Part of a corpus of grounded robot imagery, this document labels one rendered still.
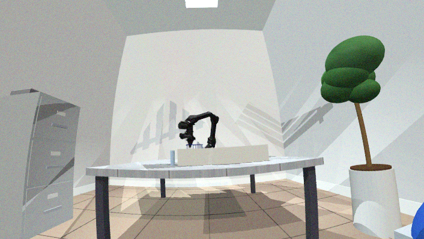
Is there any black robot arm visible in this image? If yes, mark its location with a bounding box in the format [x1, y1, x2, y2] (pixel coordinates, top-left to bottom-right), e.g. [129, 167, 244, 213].
[178, 111, 219, 148]

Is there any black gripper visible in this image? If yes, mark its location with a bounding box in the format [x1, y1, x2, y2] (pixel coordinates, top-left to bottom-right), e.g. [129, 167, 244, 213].
[184, 129, 196, 144]

